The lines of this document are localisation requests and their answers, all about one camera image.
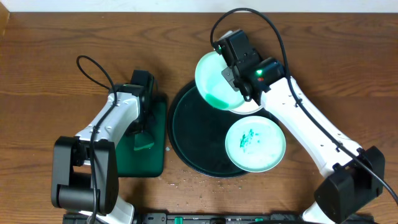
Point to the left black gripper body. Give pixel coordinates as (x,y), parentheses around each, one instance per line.
(142,125)

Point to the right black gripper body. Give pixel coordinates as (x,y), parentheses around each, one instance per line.
(232,76)

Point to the dark green sponge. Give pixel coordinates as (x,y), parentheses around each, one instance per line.
(143,140)

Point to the white plate back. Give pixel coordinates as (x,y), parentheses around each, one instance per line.
(248,107)

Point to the white plate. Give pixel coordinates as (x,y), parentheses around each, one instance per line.
(212,85)
(248,107)
(255,144)

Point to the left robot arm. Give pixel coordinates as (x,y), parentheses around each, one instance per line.
(84,168)

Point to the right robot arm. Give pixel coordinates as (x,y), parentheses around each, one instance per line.
(353,175)

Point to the green rectangular tray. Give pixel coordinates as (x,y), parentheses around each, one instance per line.
(146,162)

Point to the round black tray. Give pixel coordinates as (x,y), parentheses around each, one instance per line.
(197,134)

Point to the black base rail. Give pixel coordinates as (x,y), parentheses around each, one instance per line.
(163,218)

